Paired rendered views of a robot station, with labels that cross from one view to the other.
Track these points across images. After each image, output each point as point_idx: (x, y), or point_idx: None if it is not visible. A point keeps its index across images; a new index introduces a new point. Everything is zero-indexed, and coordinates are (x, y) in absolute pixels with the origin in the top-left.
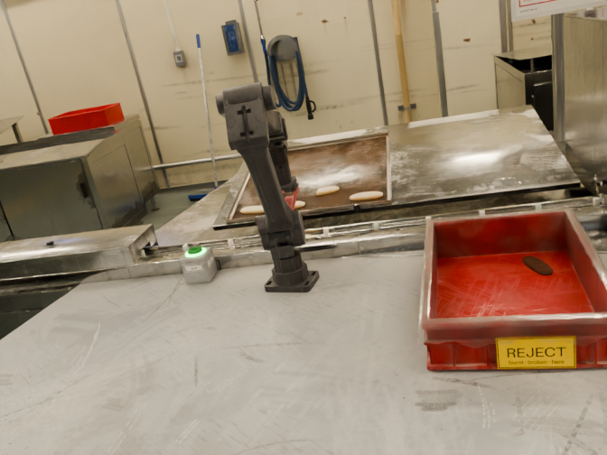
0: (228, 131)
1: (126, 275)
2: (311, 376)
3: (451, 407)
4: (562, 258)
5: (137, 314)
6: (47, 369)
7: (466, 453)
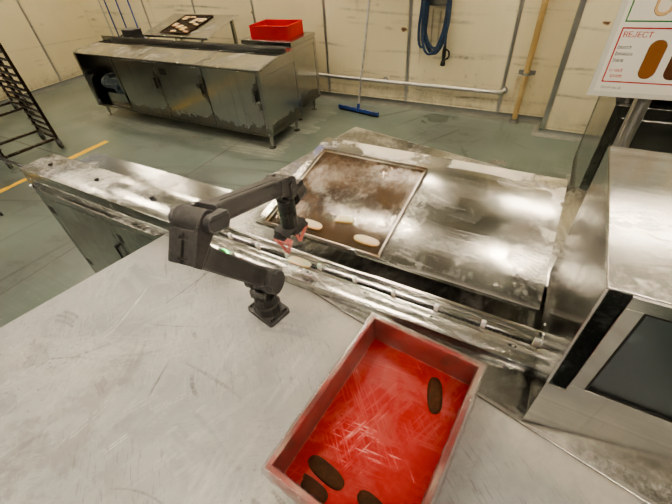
0: (169, 250)
1: None
2: (209, 432)
3: None
4: (460, 396)
5: (169, 291)
6: (95, 323)
7: None
